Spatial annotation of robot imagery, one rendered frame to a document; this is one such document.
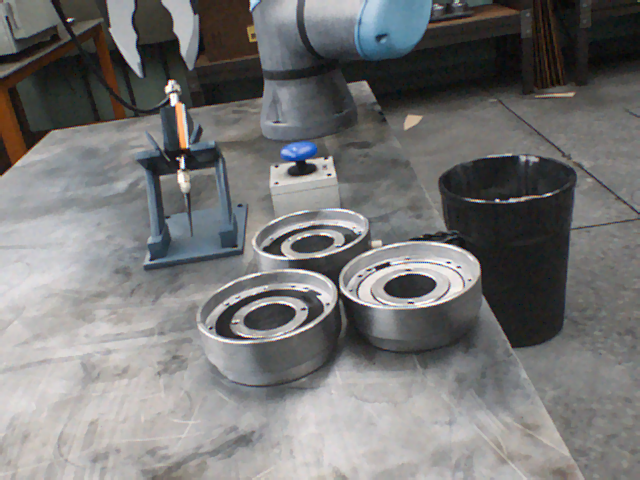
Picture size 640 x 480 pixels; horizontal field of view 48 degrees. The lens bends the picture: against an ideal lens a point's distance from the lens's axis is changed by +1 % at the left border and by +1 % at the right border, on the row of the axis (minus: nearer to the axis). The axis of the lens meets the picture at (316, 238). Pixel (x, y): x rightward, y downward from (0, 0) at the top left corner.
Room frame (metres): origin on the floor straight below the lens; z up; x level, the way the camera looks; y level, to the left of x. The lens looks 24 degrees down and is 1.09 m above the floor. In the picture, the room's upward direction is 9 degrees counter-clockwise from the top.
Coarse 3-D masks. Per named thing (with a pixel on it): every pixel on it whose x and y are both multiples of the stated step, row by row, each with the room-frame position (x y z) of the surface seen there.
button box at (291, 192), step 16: (320, 160) 0.76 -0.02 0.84; (272, 176) 0.73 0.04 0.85; (288, 176) 0.72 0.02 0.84; (304, 176) 0.71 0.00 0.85; (320, 176) 0.70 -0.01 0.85; (272, 192) 0.70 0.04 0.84; (288, 192) 0.70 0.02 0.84; (304, 192) 0.70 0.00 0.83; (320, 192) 0.70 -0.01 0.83; (336, 192) 0.70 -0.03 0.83; (288, 208) 0.70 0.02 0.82; (304, 208) 0.70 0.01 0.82
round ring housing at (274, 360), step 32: (224, 288) 0.49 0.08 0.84; (256, 288) 0.51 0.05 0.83; (288, 288) 0.50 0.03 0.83; (320, 288) 0.49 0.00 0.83; (256, 320) 0.47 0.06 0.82; (288, 320) 0.47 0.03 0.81; (320, 320) 0.42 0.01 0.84; (224, 352) 0.42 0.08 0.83; (256, 352) 0.41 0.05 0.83; (288, 352) 0.41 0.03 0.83; (320, 352) 0.42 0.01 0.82; (256, 384) 0.41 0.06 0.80
